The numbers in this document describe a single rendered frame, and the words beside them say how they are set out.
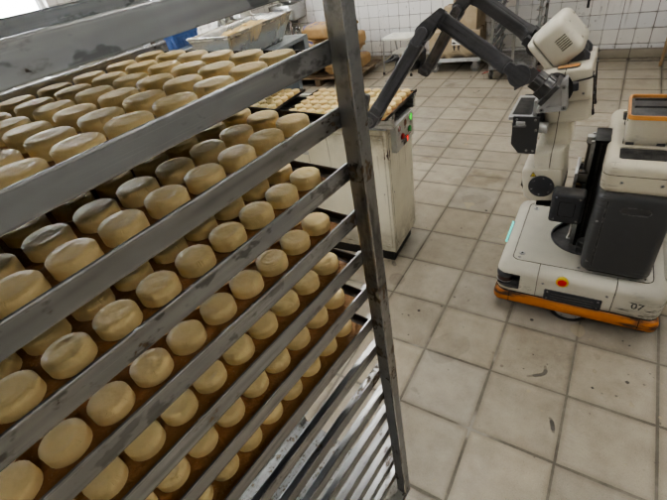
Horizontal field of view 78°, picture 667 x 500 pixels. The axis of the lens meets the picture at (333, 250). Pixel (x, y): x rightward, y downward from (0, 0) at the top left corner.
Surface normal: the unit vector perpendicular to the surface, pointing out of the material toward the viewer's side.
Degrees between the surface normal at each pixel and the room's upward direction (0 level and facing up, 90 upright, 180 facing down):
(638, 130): 92
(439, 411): 0
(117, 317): 0
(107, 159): 90
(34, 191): 90
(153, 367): 0
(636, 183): 90
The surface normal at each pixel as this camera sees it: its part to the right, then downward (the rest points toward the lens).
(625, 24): -0.50, 0.59
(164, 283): -0.16, -0.78
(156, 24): 0.80, 0.26
